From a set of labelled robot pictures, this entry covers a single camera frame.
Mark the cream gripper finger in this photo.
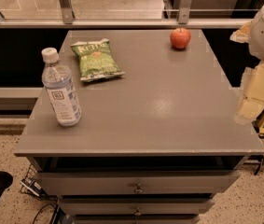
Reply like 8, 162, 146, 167
229, 21, 252, 43
234, 61, 264, 123

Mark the red apple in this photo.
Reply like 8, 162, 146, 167
170, 28, 191, 49

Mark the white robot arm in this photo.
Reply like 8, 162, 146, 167
229, 5, 264, 124

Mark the clear plastic water bottle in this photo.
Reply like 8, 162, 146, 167
41, 48, 81, 126

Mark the top grey drawer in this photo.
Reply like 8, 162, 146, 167
35, 171, 240, 196

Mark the grey drawer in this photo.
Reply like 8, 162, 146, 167
35, 171, 240, 196
59, 198, 214, 217
74, 215, 200, 224

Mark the grey drawer cabinet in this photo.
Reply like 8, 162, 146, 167
16, 30, 264, 224

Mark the green chip bag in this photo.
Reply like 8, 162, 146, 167
71, 38, 124, 82

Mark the middle grey drawer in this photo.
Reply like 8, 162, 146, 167
59, 198, 214, 217

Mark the bottom grey drawer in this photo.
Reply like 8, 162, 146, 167
74, 215, 200, 224

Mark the metal glass railing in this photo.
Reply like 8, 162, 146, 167
0, 0, 264, 29

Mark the small blue floor device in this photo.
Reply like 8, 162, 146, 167
21, 177, 42, 197

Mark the black floor cable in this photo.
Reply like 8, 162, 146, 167
32, 203, 61, 224

